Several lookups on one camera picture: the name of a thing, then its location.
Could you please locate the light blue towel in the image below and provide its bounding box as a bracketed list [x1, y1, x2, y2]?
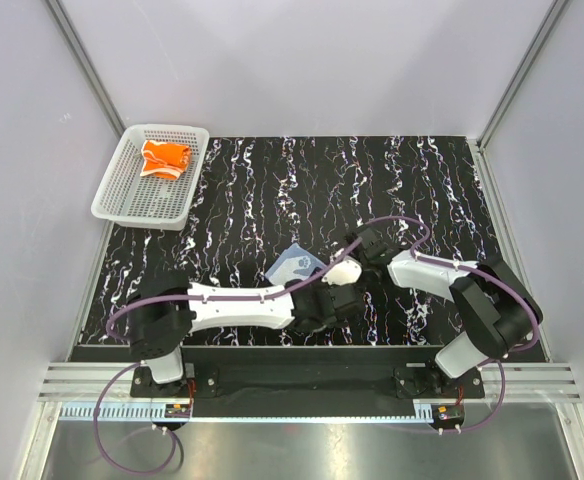
[265, 243, 326, 286]

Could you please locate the orange white patterned towel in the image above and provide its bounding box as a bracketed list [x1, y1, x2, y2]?
[140, 140, 192, 180]

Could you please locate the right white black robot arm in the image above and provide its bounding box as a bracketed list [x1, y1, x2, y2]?
[353, 247, 543, 397]

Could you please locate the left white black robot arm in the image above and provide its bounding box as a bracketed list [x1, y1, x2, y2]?
[124, 273, 365, 396]

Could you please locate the black marble pattern mat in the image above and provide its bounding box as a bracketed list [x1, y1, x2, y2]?
[78, 136, 501, 346]

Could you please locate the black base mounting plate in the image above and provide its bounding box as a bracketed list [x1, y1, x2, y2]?
[131, 346, 485, 400]

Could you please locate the right small electronics box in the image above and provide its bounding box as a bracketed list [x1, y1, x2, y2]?
[433, 404, 465, 424]

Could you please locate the small electronics box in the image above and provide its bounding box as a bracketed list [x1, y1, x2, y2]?
[165, 403, 192, 419]
[433, 404, 465, 424]

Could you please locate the left small electronics box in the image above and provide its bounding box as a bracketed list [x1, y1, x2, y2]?
[165, 403, 192, 419]

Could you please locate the white plastic basket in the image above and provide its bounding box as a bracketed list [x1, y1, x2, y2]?
[91, 124, 210, 231]

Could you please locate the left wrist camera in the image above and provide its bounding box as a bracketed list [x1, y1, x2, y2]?
[322, 257, 362, 286]

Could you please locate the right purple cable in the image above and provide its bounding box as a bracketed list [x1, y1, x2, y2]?
[356, 215, 543, 435]

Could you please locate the aluminium frame rail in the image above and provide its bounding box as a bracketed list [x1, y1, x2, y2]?
[38, 362, 581, 403]

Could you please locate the slotted cable duct rail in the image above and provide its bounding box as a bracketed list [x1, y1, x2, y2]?
[60, 401, 433, 424]

